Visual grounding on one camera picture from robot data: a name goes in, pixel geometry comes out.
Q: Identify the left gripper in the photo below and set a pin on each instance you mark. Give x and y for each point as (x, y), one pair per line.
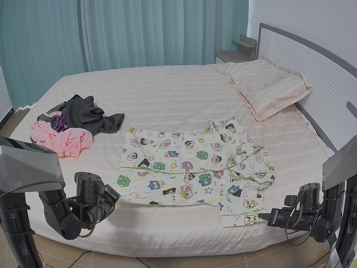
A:
(109, 198)

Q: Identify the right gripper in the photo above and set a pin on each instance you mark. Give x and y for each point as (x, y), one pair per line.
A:
(281, 218)

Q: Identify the white printed pyjama top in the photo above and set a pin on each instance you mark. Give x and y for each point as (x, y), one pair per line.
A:
(167, 160)

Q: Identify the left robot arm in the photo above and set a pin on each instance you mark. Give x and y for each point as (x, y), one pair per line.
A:
(28, 166)

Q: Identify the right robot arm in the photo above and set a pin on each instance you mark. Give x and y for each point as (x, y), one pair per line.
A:
(340, 166)

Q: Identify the bed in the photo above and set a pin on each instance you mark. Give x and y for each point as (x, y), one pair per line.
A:
(173, 93)

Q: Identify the pink garment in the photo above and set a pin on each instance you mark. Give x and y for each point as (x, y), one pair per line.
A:
(72, 144)

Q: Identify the purple garment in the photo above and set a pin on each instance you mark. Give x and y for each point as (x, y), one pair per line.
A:
(62, 126)

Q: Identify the black garment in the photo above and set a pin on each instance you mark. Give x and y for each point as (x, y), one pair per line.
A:
(83, 113)

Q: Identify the grey garment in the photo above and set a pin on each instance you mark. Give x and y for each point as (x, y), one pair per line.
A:
(46, 116)

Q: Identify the pale pink striped pillow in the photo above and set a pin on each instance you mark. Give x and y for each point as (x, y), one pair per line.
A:
(265, 88)

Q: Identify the grey white bedside table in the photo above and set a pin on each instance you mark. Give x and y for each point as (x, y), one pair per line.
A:
(234, 56)

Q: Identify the blue-green curtain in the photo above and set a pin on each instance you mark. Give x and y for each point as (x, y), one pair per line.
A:
(167, 24)
(41, 43)

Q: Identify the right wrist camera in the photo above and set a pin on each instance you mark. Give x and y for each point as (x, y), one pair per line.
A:
(290, 202)

